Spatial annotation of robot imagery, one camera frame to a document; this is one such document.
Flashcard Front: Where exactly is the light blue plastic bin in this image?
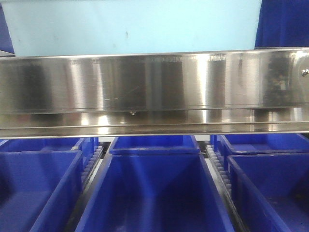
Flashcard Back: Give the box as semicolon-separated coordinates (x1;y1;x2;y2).
1;0;261;56

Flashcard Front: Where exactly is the dark blue rear center bin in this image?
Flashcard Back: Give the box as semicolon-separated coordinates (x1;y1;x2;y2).
109;135;200;155

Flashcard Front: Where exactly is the dark blue bin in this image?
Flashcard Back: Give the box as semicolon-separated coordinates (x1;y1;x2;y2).
0;151;83;232
255;0;309;47
228;154;309;232
210;133;309;156
0;6;14;53
0;137;99;167
109;135;200;155
76;154;234;232

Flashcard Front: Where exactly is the dark blue rear left bin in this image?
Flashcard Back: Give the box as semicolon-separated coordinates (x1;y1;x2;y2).
0;137;99;167

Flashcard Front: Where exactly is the white roller track right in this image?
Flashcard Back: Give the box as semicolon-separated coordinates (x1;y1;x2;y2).
206;145;248;232

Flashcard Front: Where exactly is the dark blue rear right bin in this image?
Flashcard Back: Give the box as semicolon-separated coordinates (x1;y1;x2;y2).
210;133;309;156

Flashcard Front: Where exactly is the dark blue upper right bin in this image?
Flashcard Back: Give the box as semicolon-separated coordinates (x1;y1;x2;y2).
255;0;309;47

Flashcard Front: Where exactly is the dark blue upper left bin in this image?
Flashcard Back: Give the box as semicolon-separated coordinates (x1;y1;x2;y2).
0;6;14;53

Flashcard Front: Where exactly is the stainless steel shelf rail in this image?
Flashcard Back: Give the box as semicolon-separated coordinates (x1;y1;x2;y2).
0;47;309;139

